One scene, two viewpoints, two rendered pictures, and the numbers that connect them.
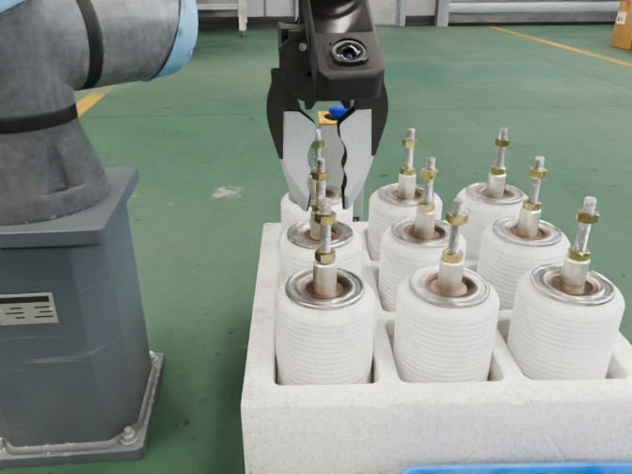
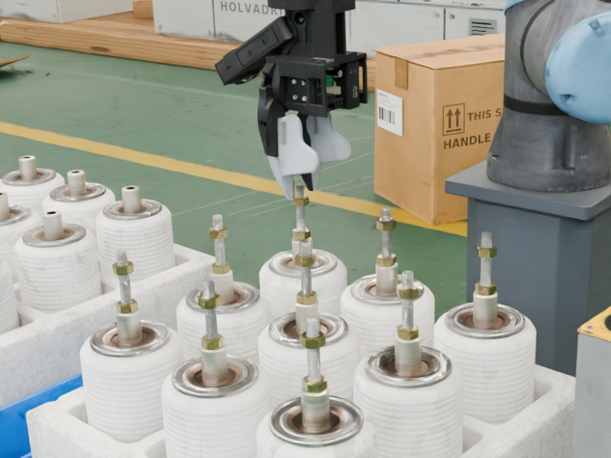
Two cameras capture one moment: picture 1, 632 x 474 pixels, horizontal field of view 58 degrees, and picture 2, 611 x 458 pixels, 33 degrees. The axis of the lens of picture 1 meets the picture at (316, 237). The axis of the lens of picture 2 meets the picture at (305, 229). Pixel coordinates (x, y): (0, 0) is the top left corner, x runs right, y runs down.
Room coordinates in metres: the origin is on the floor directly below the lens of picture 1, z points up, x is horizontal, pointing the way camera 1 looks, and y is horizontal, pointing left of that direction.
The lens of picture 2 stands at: (1.22, -0.74, 0.68)
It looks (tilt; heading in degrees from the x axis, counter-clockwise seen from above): 20 degrees down; 135
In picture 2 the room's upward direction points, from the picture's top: 2 degrees counter-clockwise
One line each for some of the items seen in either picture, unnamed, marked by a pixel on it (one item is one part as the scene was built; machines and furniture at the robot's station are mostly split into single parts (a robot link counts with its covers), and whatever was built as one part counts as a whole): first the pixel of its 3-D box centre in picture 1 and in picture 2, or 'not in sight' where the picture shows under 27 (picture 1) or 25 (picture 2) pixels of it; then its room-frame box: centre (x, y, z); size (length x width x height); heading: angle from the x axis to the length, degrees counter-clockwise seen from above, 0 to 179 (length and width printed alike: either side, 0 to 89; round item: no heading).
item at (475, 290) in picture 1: (449, 286); (223, 298); (0.47, -0.13, 0.25); 0.08 x 0.08 x 0.01
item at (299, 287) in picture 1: (324, 288); (303, 263); (0.46, -0.01, 0.25); 0.08 x 0.08 x 0.01
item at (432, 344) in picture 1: (439, 363); (228, 378); (0.47, -0.13, 0.16); 0.10 x 0.10 x 0.18
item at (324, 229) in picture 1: (324, 237); (301, 218); (0.46, -0.01, 0.30); 0.01 x 0.01 x 0.08
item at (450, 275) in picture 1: (450, 275); (222, 286); (0.47, -0.13, 0.26); 0.02 x 0.02 x 0.03
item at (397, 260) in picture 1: (418, 301); (311, 414); (0.58, -0.12, 0.16); 0.10 x 0.10 x 0.18
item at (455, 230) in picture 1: (454, 238); (219, 251); (0.47, -0.13, 0.30); 0.01 x 0.01 x 0.08
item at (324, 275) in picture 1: (324, 276); (302, 253); (0.46, -0.01, 0.26); 0.02 x 0.02 x 0.03
